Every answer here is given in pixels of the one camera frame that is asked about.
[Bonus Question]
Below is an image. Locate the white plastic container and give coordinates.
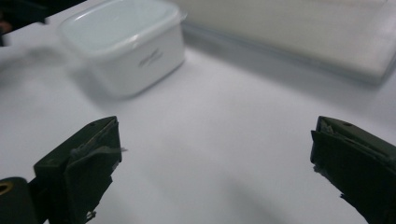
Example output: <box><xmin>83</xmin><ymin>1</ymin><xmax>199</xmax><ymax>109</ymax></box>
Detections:
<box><xmin>56</xmin><ymin>0</ymin><xmax>188</xmax><ymax>100</ymax></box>

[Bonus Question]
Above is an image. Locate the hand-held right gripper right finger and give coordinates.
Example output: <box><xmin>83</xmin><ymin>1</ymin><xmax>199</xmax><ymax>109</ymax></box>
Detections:
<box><xmin>310</xmin><ymin>116</ymin><xmax>396</xmax><ymax>224</ymax></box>

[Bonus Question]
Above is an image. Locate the large white flat tray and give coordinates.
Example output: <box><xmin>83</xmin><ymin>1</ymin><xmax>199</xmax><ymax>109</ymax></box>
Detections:
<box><xmin>169</xmin><ymin>0</ymin><xmax>396</xmax><ymax>85</ymax></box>

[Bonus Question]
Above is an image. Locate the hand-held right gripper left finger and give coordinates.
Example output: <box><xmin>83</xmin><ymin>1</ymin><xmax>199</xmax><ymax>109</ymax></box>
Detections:
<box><xmin>28</xmin><ymin>116</ymin><xmax>128</xmax><ymax>224</ymax></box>

